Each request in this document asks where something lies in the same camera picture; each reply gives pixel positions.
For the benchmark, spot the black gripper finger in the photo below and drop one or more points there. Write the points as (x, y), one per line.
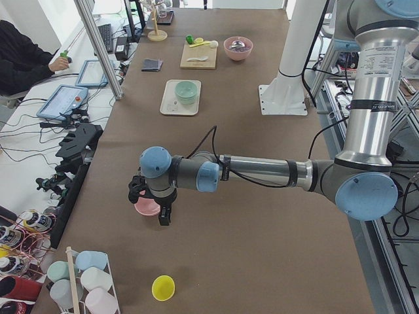
(164, 216)

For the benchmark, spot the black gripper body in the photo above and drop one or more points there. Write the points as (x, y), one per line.
(164, 201)

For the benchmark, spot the small pink bowl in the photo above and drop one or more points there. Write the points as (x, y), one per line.
(147, 207)

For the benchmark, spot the white ceramic spoon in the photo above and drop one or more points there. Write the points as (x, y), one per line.
(199, 59)

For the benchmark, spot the large pink ice bowl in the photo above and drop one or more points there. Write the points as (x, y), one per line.
(238, 55)

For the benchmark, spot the cream rabbit tray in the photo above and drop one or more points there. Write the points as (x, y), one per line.
(171, 106)

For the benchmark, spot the white cup rack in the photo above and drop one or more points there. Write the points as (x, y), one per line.
(83, 283)

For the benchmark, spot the green stacked bowls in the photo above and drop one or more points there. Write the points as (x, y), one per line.
(186, 92)

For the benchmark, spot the blue teach pendant near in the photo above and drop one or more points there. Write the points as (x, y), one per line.
(62, 102)

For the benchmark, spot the blue teach pendant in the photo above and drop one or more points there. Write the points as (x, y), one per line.
(91, 75)
(62, 102)

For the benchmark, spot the blue teach pendant far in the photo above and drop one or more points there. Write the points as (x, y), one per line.
(91, 75)

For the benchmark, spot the grey folded cloth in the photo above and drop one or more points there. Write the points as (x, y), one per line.
(151, 65)

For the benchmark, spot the wooden cutting board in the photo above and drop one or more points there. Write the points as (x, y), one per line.
(199, 51)

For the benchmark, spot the wooden mug tree stand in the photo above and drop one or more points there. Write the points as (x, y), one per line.
(155, 35)

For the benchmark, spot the lemon slices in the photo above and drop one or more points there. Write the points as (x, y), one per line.
(198, 40)

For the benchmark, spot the yellow plastic knife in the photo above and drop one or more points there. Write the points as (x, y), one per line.
(199, 44)

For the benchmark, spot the black keyboard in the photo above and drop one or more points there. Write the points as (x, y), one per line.
(106, 35)

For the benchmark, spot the white garlic bulb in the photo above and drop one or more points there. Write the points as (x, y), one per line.
(213, 44)

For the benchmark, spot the person in black sweater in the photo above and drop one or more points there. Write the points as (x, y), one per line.
(23, 63)

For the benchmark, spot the metal scoop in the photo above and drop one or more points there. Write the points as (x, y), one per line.
(237, 45)

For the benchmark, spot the aluminium frame post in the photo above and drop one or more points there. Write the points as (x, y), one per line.
(85, 12)

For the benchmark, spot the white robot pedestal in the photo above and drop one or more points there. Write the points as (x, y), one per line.
(285, 94)

